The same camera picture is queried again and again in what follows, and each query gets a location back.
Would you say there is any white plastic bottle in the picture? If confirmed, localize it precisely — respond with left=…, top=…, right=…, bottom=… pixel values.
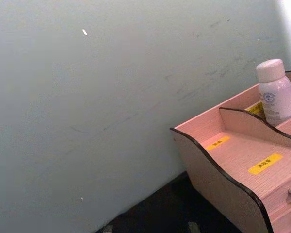
left=256, top=58, right=291, bottom=127

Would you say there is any yellow label strip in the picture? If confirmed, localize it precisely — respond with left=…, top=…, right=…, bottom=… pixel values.
left=205, top=135, right=231, bottom=151
left=244, top=101, right=264, bottom=116
left=248, top=153, right=283, bottom=175

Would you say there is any pale wooden desk organizer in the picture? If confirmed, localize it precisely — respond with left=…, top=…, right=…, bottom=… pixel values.
left=170, top=82, right=291, bottom=233

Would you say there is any black table cloth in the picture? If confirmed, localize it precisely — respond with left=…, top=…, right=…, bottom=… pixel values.
left=95, top=170, right=243, bottom=233

